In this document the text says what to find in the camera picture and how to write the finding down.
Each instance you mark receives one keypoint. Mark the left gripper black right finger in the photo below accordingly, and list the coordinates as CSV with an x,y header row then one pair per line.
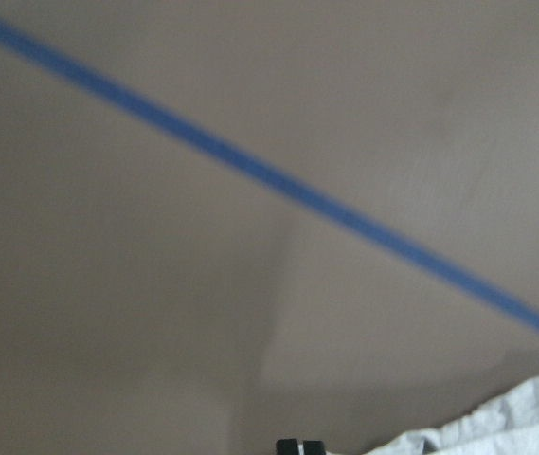
x,y
313,447

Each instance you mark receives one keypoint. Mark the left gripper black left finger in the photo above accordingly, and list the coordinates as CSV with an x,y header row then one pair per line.
x,y
287,447

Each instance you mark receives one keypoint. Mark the grey cartoon print t-shirt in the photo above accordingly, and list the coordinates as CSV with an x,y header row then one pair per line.
x,y
506,424

